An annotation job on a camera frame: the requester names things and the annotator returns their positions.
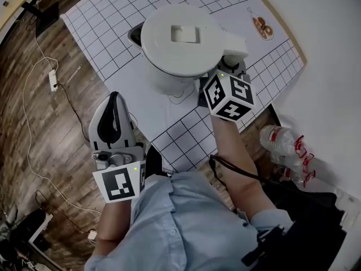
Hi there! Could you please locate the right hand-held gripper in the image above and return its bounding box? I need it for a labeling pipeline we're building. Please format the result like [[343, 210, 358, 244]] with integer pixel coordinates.
[[197, 54, 257, 122]]

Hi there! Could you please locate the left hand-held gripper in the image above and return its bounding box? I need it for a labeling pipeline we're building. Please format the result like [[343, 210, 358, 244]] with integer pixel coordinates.
[[89, 91, 147, 203]]

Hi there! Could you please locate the white electric kettle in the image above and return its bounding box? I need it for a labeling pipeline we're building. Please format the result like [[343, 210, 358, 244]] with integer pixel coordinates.
[[127, 3, 249, 96]]

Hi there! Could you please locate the person's right forearm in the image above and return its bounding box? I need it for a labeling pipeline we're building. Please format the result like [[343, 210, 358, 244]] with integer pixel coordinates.
[[209, 113, 278, 220]]

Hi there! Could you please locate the person's left forearm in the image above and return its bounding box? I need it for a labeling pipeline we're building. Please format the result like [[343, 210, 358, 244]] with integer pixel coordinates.
[[92, 198, 134, 257]]

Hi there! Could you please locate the clear plastic bottle red label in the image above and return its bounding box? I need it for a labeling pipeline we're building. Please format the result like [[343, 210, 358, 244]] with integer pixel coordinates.
[[270, 147, 316, 186], [258, 124, 297, 157]]

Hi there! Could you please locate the white power strip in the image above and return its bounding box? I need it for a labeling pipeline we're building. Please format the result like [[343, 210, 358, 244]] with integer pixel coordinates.
[[48, 69, 59, 93]]

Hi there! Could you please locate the white grid mat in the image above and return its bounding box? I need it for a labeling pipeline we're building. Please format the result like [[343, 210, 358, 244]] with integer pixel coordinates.
[[60, 0, 307, 174]]

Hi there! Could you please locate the light blue shirt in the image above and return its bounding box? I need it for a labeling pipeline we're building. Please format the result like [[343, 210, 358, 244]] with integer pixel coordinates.
[[83, 170, 294, 271]]

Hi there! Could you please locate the black waist pack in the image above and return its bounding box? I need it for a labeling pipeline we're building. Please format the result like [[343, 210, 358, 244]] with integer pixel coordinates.
[[241, 204, 348, 271]]

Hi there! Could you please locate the black floor cable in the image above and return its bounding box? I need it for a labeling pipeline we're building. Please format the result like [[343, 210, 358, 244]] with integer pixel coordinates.
[[54, 82, 91, 144]]

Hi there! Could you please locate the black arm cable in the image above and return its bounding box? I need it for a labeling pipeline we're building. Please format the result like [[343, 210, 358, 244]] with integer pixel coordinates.
[[208, 154, 267, 192]]

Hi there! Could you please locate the white floor cable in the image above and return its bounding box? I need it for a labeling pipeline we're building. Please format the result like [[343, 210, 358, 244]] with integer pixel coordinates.
[[21, 30, 103, 215]]

